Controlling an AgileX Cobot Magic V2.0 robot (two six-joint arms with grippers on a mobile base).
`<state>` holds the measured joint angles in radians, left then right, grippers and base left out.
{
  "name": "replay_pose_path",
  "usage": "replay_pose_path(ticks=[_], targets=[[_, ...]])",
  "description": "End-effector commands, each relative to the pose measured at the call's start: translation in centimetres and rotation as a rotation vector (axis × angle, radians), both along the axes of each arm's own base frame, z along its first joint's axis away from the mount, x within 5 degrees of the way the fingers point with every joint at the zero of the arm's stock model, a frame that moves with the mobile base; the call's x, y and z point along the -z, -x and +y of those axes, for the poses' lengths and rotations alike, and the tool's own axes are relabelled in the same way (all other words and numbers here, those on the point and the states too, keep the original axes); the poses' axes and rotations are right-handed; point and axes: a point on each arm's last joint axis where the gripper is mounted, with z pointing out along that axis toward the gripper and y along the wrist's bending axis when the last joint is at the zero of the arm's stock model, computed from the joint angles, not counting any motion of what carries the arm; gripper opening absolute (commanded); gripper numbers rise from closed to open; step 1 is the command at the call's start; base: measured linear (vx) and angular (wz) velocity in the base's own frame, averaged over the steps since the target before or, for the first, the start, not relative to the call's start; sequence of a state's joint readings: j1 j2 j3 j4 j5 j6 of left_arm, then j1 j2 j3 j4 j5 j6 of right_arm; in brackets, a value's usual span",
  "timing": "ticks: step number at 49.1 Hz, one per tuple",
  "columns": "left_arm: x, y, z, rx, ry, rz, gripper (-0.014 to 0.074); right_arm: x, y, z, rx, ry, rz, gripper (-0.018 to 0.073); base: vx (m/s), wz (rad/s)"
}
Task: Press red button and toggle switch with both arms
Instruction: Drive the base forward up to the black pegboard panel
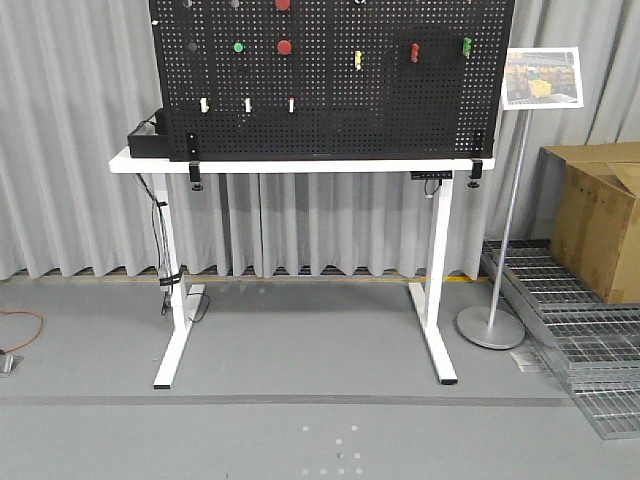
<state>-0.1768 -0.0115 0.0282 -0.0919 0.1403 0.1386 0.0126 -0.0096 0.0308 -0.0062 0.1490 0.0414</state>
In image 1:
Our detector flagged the yellow toggle switch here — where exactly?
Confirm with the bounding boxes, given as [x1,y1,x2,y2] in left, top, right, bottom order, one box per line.
[354,50,363,70]

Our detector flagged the white standing desk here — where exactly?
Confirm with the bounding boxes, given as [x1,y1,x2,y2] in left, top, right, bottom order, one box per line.
[109,148,496,390]

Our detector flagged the black cable bundle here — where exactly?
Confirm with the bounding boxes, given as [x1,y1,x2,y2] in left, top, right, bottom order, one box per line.
[133,172,211,324]

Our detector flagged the left black table clamp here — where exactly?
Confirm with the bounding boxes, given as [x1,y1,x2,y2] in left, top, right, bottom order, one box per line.
[186,132,203,192]

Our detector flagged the lower red mushroom button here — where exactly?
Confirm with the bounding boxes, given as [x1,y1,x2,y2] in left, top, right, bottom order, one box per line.
[276,39,293,56]

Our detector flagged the red mushroom button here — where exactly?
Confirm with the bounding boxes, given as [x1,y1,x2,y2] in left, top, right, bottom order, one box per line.
[275,0,291,12]
[276,39,293,56]

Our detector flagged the white yellow rocker switch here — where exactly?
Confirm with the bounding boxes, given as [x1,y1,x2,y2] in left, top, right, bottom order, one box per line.
[199,97,210,114]

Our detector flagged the black perforated pegboard panel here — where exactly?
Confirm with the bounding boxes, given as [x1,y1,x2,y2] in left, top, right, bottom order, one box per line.
[148,1,515,161]

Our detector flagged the green toggle switch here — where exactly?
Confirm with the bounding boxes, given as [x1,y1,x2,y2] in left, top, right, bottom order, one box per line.
[462,37,473,59]

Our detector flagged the black electronics box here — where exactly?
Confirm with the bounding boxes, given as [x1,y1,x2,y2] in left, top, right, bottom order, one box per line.
[127,108,169,158]

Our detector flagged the upper red mushroom button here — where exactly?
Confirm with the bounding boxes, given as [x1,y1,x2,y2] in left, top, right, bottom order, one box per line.
[275,0,291,12]

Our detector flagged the brown cardboard box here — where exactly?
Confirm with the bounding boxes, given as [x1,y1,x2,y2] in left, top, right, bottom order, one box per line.
[542,141,639,304]

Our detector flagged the printed photo sign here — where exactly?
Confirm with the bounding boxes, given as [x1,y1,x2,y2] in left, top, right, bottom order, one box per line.
[501,47,584,110]

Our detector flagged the black table clamp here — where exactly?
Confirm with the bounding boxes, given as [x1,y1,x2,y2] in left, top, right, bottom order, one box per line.
[186,132,203,192]
[467,130,484,189]

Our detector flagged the metal floor outlet box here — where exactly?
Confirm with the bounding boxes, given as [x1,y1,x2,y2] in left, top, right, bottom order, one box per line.
[0,353,24,378]

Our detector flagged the desk height control panel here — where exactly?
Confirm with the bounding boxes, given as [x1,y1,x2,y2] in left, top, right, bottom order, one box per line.
[410,170,453,181]

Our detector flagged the silver sign stand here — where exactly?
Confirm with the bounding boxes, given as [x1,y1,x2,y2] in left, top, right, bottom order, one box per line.
[455,110,533,350]

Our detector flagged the orange floor cable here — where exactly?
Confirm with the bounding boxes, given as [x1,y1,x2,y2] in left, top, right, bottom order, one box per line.
[0,309,44,354]

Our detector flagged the red toggle switch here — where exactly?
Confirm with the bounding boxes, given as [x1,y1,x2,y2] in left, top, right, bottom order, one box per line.
[410,43,420,63]

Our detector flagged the right black table clamp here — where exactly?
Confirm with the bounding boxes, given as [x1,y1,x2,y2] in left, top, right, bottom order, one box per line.
[467,130,484,189]

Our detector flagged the grey curtain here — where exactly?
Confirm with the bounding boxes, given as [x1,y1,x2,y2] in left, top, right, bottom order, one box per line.
[1,1,639,278]

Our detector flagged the stacked metal floor gratings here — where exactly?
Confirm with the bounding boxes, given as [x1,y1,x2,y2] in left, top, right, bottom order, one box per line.
[501,240,639,440]

